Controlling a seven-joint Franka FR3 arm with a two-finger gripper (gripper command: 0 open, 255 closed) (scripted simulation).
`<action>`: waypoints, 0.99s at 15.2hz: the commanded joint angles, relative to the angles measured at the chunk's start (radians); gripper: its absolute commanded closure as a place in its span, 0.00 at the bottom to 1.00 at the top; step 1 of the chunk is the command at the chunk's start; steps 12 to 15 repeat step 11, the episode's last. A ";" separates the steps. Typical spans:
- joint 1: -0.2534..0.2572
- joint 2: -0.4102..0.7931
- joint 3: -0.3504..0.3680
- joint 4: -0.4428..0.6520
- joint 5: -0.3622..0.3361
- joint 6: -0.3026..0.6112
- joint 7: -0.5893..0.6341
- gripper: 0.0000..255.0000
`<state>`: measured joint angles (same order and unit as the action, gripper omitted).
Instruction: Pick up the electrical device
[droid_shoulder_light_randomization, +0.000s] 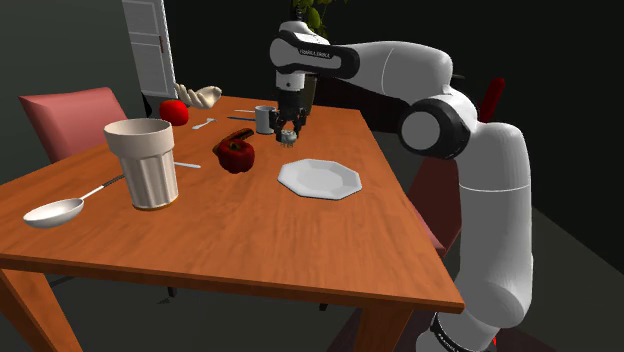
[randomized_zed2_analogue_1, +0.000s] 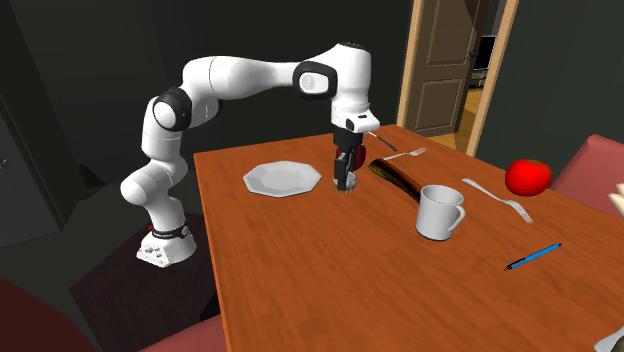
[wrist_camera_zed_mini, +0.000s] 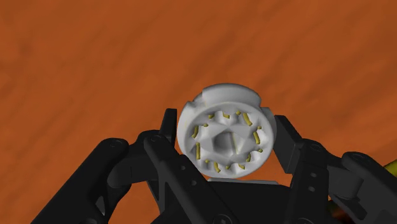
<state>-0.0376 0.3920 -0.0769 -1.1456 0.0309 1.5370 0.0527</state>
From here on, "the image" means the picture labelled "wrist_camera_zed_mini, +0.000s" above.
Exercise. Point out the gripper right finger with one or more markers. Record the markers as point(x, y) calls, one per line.
point(325, 173)

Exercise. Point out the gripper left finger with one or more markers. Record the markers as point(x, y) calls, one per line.
point(161, 167)

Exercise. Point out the white round ribbed object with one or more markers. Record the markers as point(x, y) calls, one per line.
point(226, 131)

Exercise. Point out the yellow-green object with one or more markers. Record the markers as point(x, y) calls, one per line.
point(391, 167)

